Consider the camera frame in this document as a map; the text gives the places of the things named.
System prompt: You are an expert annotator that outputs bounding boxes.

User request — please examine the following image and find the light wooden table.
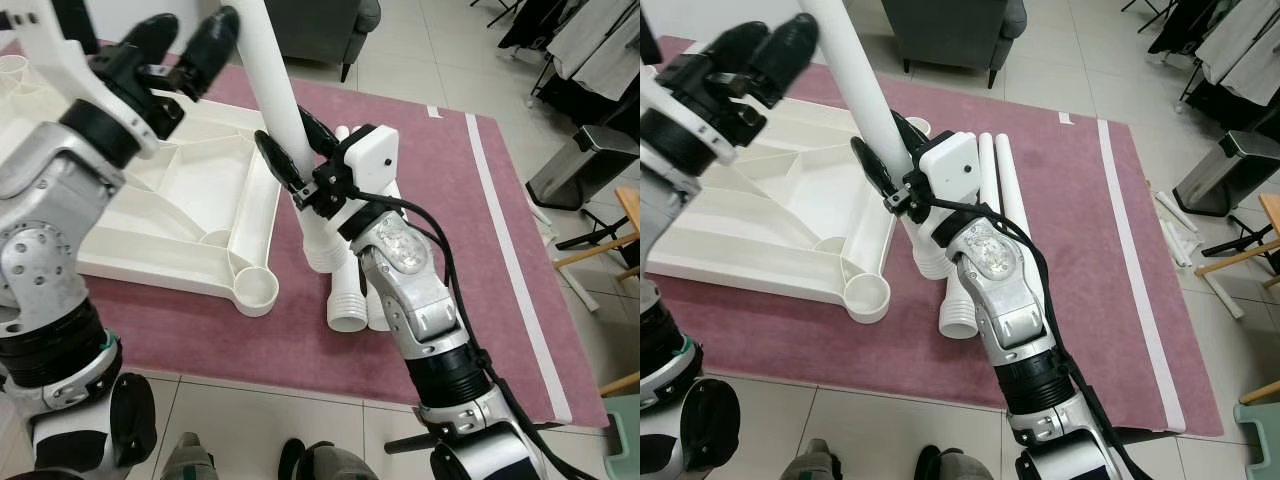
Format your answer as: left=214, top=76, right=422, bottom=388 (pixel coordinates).
left=1195, top=190, right=1280, bottom=281
left=553, top=185, right=641, bottom=291

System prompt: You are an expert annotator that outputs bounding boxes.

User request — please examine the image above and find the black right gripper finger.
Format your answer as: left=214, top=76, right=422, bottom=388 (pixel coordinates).
left=850, top=137, right=902, bottom=206
left=890, top=110, right=931, bottom=153
left=254, top=130, right=307, bottom=198
left=298, top=105, right=341, bottom=159

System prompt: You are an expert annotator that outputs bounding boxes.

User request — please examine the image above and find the steel pedal trash bin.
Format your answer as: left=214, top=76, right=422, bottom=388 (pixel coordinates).
left=526, top=124, right=641, bottom=213
left=1172, top=130, right=1280, bottom=218

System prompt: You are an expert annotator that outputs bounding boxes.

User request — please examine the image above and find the pale green plastic stool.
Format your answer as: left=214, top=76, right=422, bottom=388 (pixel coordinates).
left=603, top=393, right=641, bottom=480
left=1235, top=400, right=1280, bottom=480

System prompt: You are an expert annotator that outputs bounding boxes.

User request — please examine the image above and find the black metal table leg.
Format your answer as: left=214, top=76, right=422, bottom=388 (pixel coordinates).
left=385, top=432, right=441, bottom=454

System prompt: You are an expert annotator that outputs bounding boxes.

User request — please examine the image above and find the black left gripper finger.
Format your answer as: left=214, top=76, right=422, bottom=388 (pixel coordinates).
left=695, top=22, right=777, bottom=77
left=178, top=5, right=242, bottom=102
left=118, top=12, right=181, bottom=67
left=756, top=12, right=822, bottom=107

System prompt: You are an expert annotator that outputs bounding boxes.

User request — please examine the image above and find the grey robot left foot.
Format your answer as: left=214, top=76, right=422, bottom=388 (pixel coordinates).
left=160, top=432, right=219, bottom=480
left=780, top=438, right=841, bottom=480

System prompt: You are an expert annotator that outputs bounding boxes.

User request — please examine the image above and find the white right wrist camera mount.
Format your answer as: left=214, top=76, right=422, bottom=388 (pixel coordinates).
left=338, top=124, right=402, bottom=216
left=917, top=130, right=983, bottom=211

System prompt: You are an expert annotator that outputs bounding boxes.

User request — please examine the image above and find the grey robot foot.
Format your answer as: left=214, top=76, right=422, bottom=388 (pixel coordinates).
left=160, top=432, right=219, bottom=480
left=912, top=445, right=1001, bottom=480
left=278, top=438, right=383, bottom=480
left=780, top=438, right=841, bottom=480

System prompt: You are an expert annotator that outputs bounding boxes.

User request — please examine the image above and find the dark grey armchair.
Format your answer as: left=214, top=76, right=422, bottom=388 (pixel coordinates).
left=880, top=0, right=1029, bottom=91
left=263, top=0, right=383, bottom=84

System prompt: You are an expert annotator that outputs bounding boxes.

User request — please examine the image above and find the mauve cloth with white stripes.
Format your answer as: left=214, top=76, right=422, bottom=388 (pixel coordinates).
left=650, top=35, right=1226, bottom=438
left=0, top=38, right=611, bottom=429

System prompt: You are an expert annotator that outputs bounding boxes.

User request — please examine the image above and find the grey robot right foot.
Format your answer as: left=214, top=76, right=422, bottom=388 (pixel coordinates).
left=278, top=438, right=383, bottom=480
left=912, top=445, right=1001, bottom=480

